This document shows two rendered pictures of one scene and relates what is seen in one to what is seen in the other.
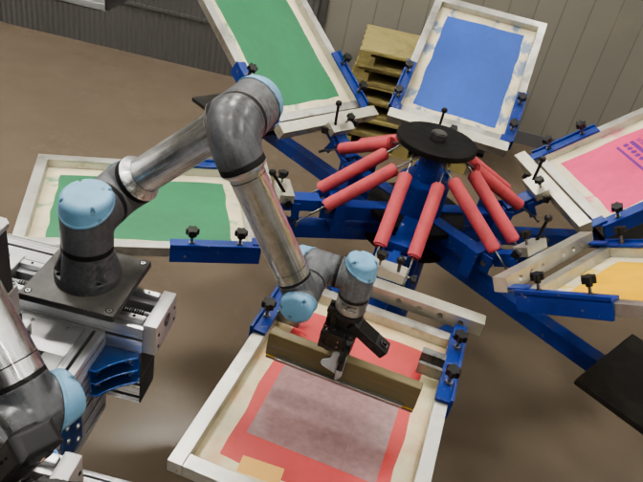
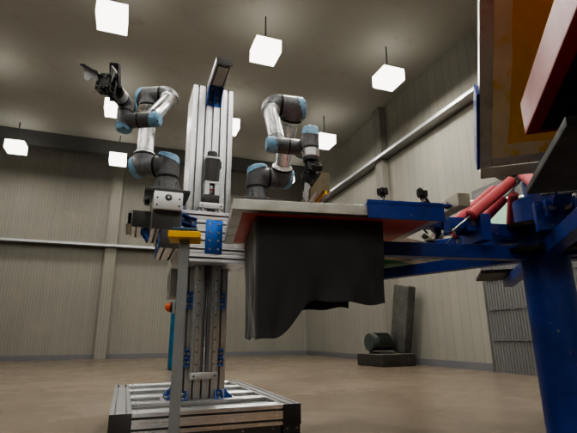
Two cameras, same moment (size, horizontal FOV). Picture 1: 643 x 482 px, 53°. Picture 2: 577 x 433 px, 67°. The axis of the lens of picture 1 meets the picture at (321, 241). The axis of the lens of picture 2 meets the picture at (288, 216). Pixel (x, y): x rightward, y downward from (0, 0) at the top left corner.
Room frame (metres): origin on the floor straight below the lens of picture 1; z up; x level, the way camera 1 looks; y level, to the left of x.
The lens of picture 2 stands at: (0.42, -1.71, 0.53)
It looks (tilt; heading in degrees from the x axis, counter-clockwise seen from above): 16 degrees up; 67
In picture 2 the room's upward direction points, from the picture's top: straight up
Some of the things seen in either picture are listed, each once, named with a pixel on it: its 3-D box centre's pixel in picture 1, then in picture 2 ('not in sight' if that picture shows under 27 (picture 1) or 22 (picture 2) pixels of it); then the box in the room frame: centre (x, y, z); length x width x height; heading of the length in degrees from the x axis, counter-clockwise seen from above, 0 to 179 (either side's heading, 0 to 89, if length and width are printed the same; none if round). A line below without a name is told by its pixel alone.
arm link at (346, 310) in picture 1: (351, 303); (310, 155); (1.19, -0.10, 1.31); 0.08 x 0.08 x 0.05
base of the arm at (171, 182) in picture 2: not in sight; (167, 186); (0.65, 0.54, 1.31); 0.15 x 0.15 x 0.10
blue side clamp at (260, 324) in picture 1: (276, 307); not in sight; (1.52, 0.09, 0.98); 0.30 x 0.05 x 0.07; 168
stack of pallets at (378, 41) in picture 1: (415, 97); not in sight; (5.23, -0.51, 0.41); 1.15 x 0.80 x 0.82; 87
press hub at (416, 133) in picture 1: (395, 273); (551, 301); (2.26, -0.34, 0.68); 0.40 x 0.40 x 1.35
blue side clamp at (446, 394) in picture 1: (449, 371); (403, 212); (1.40, -0.45, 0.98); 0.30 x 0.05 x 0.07; 168
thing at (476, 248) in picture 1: (414, 212); (540, 233); (2.26, -0.34, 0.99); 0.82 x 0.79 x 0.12; 168
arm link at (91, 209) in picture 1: (88, 215); (258, 176); (1.16, 0.52, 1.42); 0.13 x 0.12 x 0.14; 172
